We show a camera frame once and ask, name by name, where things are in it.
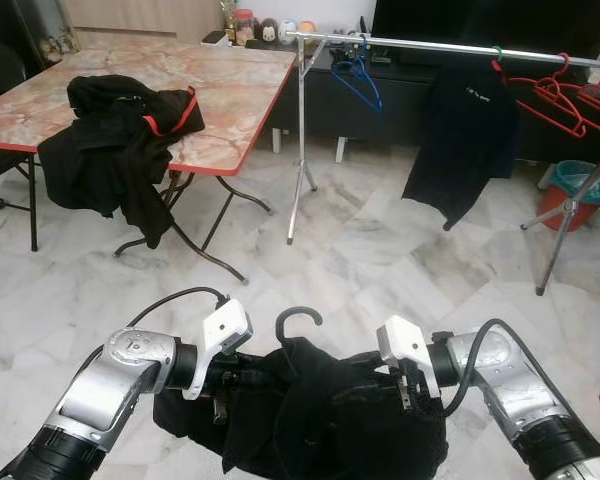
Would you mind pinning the black printed T-shirt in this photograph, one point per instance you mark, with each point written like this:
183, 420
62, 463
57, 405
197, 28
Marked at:
330, 420

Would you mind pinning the black plastic hanger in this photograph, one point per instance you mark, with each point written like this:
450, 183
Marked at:
300, 312

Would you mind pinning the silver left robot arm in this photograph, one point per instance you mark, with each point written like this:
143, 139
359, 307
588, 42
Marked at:
110, 390

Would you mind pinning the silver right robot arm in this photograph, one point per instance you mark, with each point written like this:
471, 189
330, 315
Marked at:
520, 390

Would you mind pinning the blue plastic hanger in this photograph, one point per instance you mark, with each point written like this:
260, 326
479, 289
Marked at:
365, 85

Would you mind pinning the green plastic hanger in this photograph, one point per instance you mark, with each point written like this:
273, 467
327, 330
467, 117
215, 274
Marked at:
498, 52

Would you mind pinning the red waste bin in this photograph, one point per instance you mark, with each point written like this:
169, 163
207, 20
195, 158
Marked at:
560, 212

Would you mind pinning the navy polo shirt red trim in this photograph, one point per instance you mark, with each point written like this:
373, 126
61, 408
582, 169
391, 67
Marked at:
465, 140

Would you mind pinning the black garment red trim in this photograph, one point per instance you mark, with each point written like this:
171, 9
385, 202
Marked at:
110, 150

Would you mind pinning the teal bin bag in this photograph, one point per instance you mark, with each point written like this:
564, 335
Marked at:
590, 180

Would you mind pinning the marble table red edge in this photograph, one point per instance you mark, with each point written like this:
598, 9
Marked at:
220, 90

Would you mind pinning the silver metal clothes rack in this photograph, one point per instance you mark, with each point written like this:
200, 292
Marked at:
430, 46

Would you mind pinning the black white round plush toy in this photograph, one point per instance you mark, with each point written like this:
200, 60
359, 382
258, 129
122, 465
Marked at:
268, 32

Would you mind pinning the white blue round plush toy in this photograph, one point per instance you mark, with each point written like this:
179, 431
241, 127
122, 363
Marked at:
287, 30

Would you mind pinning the red lidded jar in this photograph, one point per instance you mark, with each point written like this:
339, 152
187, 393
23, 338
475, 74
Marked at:
245, 25

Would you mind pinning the black flat television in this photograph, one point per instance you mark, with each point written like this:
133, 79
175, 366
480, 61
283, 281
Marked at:
500, 22

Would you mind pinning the light wood cabinet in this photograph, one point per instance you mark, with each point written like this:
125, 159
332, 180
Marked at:
140, 18

